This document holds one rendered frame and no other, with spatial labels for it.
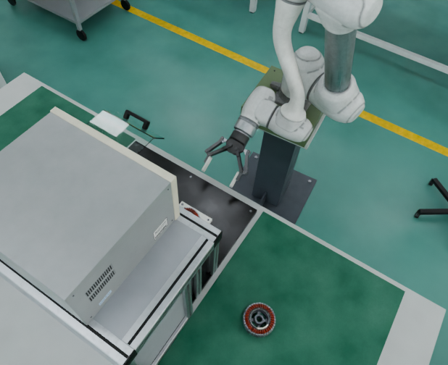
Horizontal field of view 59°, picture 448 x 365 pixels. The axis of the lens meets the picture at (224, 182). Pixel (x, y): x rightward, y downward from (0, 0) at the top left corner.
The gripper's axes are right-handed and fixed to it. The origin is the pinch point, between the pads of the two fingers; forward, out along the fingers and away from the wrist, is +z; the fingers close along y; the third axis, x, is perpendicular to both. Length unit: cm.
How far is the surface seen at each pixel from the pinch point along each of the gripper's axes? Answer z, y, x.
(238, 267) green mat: 26.3, -26.1, 4.7
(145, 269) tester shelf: 33, -10, 51
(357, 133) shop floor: -81, -33, -144
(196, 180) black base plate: 5.9, 9.1, -4.9
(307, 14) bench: -163, 54, -169
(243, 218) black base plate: 9.4, -17.3, -2.8
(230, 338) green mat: 46, -37, 16
